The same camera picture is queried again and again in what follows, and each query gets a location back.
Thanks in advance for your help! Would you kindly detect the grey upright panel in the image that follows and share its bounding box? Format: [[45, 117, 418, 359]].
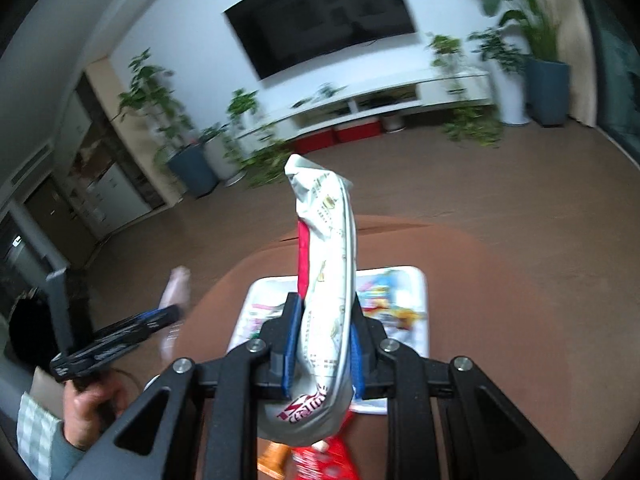
[[45, 267, 73, 356]]

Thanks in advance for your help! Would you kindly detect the red snack bag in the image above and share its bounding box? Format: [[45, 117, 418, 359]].
[[292, 435, 362, 480]]

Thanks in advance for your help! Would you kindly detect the hanging leafy plant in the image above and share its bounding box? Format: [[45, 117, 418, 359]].
[[427, 34, 503, 148]]

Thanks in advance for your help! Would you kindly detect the white plastic tray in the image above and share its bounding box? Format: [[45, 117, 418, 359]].
[[227, 265, 432, 416]]

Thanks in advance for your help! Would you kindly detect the long white and red bag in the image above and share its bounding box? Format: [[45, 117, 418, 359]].
[[260, 154, 358, 447]]

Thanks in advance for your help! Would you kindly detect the bushy plant in white pot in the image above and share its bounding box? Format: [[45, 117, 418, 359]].
[[467, 27, 531, 126]]

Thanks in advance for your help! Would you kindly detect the red storage box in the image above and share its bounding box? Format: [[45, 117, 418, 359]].
[[334, 120, 381, 143], [295, 127, 336, 153]]

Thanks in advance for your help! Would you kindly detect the tall plant in blue pot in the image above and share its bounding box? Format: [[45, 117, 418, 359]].
[[117, 50, 221, 198]]

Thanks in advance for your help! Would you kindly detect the orange snack packet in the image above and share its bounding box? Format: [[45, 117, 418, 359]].
[[257, 440, 293, 480]]

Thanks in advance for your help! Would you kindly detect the large plant in blue pot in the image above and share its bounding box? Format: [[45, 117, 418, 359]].
[[435, 0, 588, 128]]

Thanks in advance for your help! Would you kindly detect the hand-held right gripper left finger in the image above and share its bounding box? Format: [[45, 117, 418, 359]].
[[65, 292, 303, 480]]

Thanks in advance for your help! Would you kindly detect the beige curtain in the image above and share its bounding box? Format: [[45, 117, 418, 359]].
[[550, 0, 606, 126]]

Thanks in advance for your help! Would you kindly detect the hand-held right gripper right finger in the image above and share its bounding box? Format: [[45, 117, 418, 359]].
[[350, 292, 576, 480]]

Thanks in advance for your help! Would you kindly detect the pink and white snack packet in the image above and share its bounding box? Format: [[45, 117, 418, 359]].
[[159, 266, 192, 361]]

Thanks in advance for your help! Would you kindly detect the black wall television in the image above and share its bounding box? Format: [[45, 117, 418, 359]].
[[223, 0, 417, 81]]

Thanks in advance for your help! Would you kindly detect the person's left hand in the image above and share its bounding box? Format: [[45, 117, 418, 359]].
[[64, 380, 128, 448]]

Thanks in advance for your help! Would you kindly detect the trailing green plant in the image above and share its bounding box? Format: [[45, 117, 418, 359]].
[[227, 89, 301, 186]]

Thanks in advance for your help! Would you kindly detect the white television cabinet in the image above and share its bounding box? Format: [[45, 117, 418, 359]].
[[235, 67, 493, 146]]

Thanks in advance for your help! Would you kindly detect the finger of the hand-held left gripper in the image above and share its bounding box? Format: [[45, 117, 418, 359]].
[[75, 327, 168, 366], [95, 304, 182, 343]]

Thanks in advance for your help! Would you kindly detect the wooden wall cabinet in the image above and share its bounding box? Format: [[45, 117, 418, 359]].
[[52, 60, 166, 241]]

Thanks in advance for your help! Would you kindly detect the panda print snack packet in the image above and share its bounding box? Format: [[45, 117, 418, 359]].
[[357, 270, 426, 328]]

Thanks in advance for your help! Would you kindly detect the small plant in white pot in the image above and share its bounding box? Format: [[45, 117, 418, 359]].
[[200, 125, 246, 186]]

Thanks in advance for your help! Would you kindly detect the person's left forearm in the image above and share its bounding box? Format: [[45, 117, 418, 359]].
[[17, 392, 88, 480]]

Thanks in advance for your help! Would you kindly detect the dark wooden door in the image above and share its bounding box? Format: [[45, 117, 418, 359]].
[[22, 175, 98, 256]]

